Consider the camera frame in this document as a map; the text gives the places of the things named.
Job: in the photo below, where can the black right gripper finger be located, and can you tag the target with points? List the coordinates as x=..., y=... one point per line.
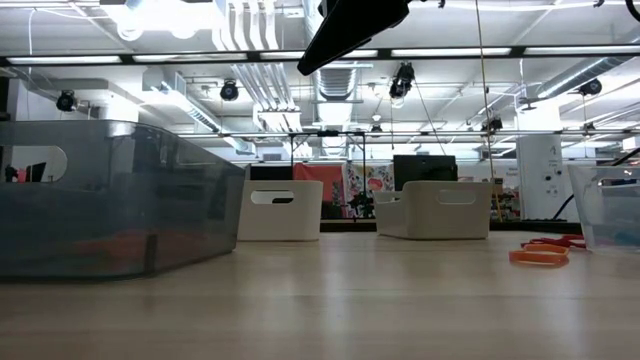
x=350, y=25

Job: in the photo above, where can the blue rubber band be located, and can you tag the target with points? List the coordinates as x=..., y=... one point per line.
x=625, y=236

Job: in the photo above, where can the red rubber band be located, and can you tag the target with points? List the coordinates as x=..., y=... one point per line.
x=555, y=241

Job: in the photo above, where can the orange rubber band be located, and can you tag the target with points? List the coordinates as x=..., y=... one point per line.
x=537, y=259

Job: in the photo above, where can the black pipe stand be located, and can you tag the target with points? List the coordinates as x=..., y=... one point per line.
x=327, y=133

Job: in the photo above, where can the black ceiling spotlight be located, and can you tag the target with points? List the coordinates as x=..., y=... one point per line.
x=591, y=87
x=229, y=91
x=66, y=101

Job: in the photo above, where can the black overhead light bar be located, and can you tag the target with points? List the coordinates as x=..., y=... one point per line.
x=200, y=56

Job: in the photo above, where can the floral cloth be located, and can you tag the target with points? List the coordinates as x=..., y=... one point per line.
x=367, y=177

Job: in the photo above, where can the red cloth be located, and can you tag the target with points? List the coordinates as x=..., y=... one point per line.
x=320, y=180

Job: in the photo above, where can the black monitor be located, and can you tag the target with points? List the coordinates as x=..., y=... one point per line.
x=425, y=170

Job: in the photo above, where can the black board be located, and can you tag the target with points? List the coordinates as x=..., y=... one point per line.
x=270, y=173

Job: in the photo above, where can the small black tripod device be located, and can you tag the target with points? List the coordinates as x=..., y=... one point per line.
x=362, y=205

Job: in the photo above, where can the frosted white plastic basket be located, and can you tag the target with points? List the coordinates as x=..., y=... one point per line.
x=435, y=220

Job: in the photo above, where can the white cabinet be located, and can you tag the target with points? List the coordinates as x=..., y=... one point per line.
x=542, y=180

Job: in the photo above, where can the smoky grey translucent basket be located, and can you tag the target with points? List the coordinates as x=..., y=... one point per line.
x=115, y=200

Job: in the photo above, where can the clear plastic basket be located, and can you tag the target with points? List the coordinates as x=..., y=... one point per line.
x=610, y=210

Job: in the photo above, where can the silver ventilation duct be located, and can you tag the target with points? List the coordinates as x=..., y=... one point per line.
x=337, y=85
x=575, y=77

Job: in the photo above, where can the black ceiling camera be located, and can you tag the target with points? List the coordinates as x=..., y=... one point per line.
x=402, y=80

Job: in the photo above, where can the black aluminium table frame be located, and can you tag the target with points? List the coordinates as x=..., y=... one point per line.
x=350, y=226

